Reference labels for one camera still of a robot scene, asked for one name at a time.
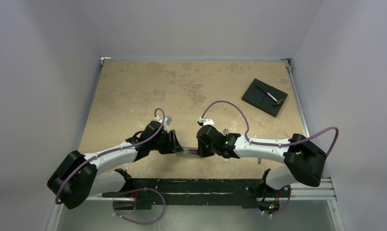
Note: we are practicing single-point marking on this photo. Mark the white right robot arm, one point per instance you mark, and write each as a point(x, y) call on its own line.
point(302, 160)

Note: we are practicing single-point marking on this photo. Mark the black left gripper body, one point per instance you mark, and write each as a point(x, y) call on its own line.
point(163, 144)

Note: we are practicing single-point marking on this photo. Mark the black flat tray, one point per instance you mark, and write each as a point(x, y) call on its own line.
point(258, 99)

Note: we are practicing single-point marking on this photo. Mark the grey battery cover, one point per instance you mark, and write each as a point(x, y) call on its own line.
point(225, 132)

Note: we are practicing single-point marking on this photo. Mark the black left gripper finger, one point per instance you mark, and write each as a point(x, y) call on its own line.
point(177, 148)
point(173, 138)

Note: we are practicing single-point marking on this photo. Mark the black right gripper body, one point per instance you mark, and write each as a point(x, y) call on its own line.
point(200, 144)

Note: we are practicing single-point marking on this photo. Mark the black metal tool on tray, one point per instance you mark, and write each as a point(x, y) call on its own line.
point(275, 100)

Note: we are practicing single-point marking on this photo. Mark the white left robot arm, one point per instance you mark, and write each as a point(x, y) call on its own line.
point(76, 177)

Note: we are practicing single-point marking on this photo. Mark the white remote control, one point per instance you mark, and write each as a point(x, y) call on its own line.
point(185, 153)

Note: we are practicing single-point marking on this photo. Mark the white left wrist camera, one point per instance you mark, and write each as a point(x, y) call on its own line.
point(166, 121)

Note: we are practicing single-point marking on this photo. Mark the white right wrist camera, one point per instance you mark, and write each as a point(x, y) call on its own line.
point(205, 122)

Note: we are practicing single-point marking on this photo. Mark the aluminium frame rail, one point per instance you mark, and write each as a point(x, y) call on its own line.
point(290, 68)

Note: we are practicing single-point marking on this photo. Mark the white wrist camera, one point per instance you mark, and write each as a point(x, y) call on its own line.
point(205, 122)
point(166, 121)

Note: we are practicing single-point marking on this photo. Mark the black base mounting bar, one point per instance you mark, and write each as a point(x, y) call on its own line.
point(144, 193)

